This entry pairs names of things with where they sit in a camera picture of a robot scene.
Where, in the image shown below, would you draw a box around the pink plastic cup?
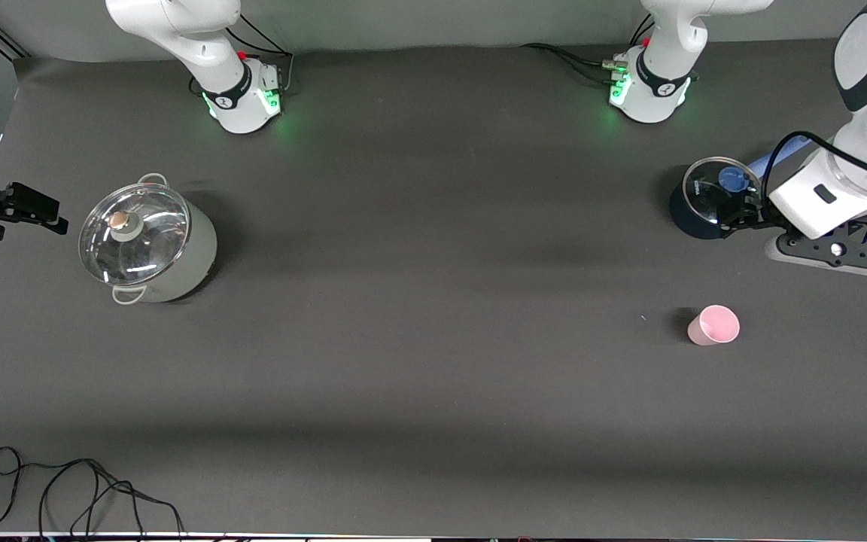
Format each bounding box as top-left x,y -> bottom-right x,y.
687,304 -> 741,347

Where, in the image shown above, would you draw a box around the glass lid with blue knob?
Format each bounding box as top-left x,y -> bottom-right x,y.
683,157 -> 765,227

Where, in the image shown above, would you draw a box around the dark blue saucepan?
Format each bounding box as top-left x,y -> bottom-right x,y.
668,154 -> 780,241

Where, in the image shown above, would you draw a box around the glass lid with cork knob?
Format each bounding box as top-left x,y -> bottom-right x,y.
78,183 -> 191,286

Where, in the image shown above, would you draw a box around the grey two-handled cooking pot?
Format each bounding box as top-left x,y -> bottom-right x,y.
78,172 -> 218,306

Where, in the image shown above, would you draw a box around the black left arm base cables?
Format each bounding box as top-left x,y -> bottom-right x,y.
522,14 -> 656,87

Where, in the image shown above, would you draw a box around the black arm base cables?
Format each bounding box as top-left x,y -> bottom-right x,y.
522,14 -> 656,87
224,14 -> 297,97

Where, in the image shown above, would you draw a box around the thin black tangled cable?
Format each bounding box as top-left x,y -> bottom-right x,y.
0,446 -> 186,537

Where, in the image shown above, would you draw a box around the black right arm base cables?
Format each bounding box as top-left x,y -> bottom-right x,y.
224,14 -> 297,97

